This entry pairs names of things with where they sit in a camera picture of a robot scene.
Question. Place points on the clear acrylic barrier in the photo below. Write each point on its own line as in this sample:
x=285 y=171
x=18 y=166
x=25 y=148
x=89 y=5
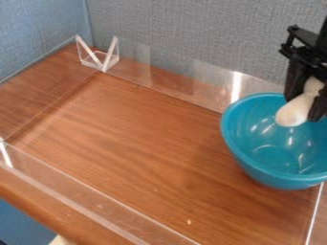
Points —
x=112 y=155

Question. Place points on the white toy mushroom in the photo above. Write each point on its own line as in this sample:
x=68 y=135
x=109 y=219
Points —
x=293 y=113

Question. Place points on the blue plastic bowl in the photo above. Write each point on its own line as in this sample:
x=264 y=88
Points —
x=283 y=157

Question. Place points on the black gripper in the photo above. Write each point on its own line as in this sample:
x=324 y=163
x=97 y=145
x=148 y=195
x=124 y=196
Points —
x=307 y=47

